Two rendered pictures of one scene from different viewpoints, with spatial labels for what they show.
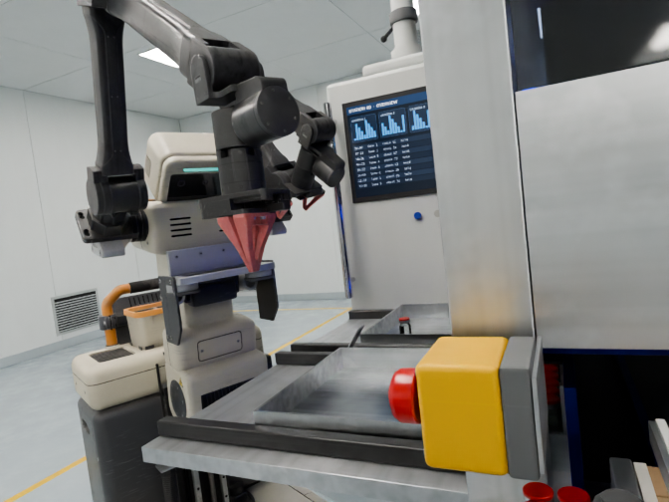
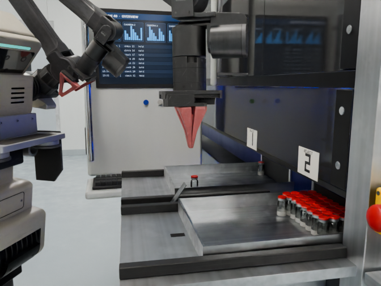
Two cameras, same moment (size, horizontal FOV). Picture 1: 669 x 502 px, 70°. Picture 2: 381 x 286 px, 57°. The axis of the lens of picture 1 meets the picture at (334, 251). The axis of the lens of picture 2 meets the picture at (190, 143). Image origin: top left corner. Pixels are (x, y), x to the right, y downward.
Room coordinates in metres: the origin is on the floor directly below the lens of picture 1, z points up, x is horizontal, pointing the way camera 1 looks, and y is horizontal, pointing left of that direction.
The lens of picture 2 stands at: (0.12, 0.47, 1.19)
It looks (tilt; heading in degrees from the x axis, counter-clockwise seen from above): 10 degrees down; 324
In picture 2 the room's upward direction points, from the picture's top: straight up
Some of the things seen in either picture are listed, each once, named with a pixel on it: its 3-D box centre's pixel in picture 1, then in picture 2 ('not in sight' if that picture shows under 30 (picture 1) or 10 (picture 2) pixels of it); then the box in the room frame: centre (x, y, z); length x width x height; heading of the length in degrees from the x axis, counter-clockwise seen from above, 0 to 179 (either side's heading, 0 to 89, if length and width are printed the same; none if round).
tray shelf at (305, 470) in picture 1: (408, 367); (215, 207); (0.79, -0.10, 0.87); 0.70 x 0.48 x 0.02; 154
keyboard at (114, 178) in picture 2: not in sight; (144, 178); (1.31, -0.18, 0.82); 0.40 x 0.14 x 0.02; 67
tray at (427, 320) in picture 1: (466, 325); (223, 178); (0.91, -0.24, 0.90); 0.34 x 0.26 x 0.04; 64
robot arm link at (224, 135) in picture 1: (238, 130); (192, 42); (0.61, 0.10, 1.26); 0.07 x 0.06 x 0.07; 40
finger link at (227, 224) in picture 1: (257, 234); (197, 121); (0.61, 0.10, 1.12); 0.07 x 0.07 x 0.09; 64
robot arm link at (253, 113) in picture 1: (250, 97); (212, 21); (0.59, 0.08, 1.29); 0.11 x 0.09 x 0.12; 40
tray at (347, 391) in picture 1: (420, 390); (265, 219); (0.60, -0.09, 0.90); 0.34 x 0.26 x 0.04; 65
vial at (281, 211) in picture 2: not in sight; (282, 205); (0.63, -0.17, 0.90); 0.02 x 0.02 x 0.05
